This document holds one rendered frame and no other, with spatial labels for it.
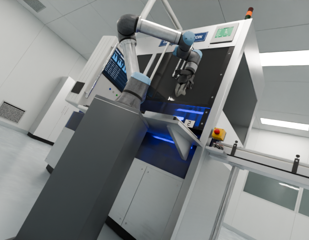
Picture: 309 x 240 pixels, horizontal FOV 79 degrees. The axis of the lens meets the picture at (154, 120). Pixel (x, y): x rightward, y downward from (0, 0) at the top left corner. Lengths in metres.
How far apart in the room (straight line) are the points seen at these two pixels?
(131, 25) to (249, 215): 5.43
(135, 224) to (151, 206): 0.18
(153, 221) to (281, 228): 4.64
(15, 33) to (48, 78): 1.33
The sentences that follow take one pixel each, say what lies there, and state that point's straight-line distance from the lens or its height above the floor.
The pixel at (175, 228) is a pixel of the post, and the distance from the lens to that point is 1.42.
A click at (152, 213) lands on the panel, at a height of 0.29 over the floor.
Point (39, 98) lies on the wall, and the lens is 6.43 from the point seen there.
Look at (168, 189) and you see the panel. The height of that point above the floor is 0.49.
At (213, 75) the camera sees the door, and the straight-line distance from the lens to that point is 1.73.
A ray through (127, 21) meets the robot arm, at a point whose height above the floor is 1.28.
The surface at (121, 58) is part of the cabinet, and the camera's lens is 2.02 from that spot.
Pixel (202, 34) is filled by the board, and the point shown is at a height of 1.99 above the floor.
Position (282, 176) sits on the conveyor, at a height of 0.85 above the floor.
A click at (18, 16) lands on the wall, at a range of 6.50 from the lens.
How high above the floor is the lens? 0.57
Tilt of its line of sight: 14 degrees up
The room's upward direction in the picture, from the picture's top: 25 degrees clockwise
